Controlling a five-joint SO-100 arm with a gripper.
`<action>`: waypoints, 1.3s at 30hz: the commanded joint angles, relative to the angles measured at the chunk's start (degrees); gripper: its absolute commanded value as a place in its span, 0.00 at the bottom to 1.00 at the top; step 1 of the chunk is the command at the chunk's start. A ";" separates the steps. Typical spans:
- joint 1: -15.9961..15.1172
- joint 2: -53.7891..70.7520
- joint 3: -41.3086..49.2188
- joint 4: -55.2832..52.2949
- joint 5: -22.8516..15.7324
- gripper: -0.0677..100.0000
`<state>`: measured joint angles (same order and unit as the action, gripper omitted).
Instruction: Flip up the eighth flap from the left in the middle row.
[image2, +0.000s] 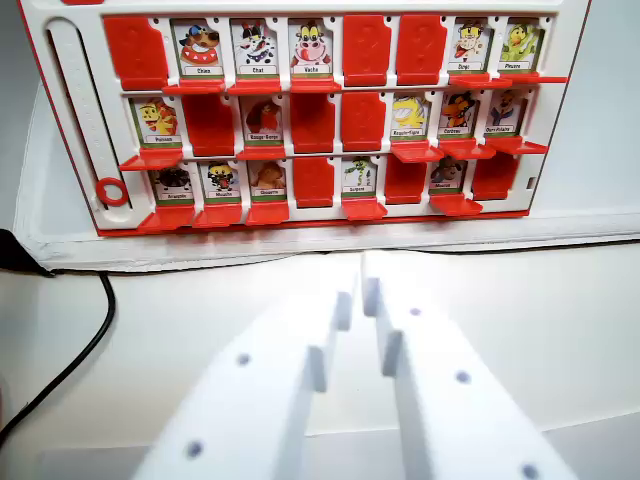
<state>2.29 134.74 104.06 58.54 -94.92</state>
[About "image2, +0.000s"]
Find red board flap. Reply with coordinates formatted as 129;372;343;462
483;134;550;157

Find black flat object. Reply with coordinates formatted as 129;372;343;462
0;228;56;277

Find red and white game board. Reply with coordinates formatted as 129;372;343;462
17;0;594;237

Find black cable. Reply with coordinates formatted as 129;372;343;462
0;271;117;444

